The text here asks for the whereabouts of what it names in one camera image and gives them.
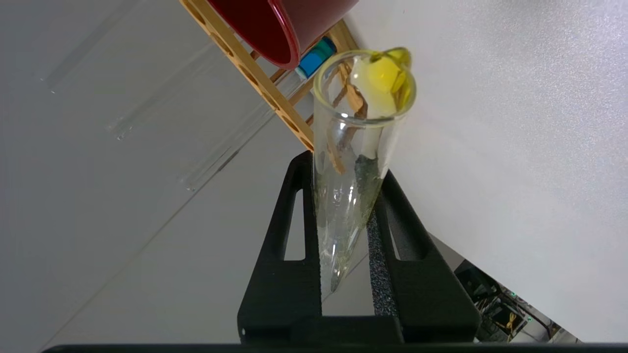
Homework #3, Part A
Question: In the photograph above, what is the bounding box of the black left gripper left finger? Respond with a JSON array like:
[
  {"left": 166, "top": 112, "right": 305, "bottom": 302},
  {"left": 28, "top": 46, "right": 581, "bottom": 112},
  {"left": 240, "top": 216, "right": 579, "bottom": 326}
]
[{"left": 238, "top": 151, "right": 322, "bottom": 344}]

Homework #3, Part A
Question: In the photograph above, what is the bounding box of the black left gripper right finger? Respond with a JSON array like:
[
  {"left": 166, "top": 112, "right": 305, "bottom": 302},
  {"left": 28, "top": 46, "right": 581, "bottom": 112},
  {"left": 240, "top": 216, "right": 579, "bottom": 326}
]
[{"left": 366, "top": 169, "right": 481, "bottom": 344}]

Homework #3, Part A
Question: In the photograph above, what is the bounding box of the yellow pigment glass test tube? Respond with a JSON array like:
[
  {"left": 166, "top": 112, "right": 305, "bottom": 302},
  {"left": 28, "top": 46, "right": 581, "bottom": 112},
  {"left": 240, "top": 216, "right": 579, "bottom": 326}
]
[{"left": 313, "top": 48, "right": 418, "bottom": 294}]

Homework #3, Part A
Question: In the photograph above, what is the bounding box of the wooden test tube rack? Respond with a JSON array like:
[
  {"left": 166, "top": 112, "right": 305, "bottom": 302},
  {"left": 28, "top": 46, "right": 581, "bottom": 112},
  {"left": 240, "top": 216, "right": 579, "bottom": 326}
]
[{"left": 179, "top": 0, "right": 359, "bottom": 152}]

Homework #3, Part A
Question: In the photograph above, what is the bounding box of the red pigment glass test tube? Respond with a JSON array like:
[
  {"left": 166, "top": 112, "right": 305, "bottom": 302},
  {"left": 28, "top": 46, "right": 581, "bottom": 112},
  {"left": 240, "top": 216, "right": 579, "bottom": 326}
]
[{"left": 107, "top": 34, "right": 221, "bottom": 143}]

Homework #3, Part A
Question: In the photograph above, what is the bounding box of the dark red plastic cup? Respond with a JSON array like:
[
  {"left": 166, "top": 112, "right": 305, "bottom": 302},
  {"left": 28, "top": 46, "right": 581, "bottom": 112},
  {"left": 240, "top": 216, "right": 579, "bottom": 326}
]
[{"left": 206, "top": 0, "right": 360, "bottom": 69}]

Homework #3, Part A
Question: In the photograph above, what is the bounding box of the dark equipment with cables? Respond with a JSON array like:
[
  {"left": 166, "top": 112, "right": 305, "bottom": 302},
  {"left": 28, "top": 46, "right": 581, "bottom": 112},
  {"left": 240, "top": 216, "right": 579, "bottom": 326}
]
[{"left": 454, "top": 260, "right": 579, "bottom": 344}]

